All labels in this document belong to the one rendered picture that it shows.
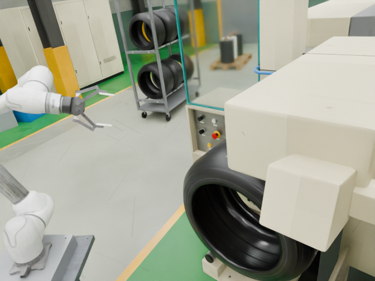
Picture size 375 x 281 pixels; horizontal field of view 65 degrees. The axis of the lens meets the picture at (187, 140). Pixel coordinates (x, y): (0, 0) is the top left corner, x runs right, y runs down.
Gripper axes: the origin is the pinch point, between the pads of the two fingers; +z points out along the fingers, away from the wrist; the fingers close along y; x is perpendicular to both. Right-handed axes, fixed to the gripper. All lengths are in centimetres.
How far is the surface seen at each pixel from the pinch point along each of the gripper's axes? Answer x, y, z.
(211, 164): -40, -15, 36
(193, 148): 67, -20, 62
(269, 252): -28, -53, 72
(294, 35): -45, 33, 59
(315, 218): -105, -11, 25
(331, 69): -83, 14, 43
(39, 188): 253, -105, -72
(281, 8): -45, 41, 52
